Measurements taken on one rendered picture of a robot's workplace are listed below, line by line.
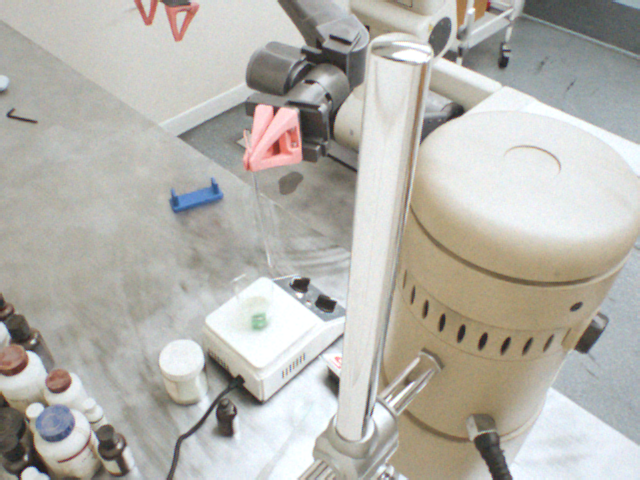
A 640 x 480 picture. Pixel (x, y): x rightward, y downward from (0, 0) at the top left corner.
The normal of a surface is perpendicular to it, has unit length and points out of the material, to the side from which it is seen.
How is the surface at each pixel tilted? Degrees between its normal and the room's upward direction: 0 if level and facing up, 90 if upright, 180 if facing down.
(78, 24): 90
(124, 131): 0
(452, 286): 90
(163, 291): 0
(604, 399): 0
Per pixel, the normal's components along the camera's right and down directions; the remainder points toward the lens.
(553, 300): 0.08, 0.71
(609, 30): -0.68, 0.51
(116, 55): 0.73, 0.50
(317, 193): 0.03, -0.70
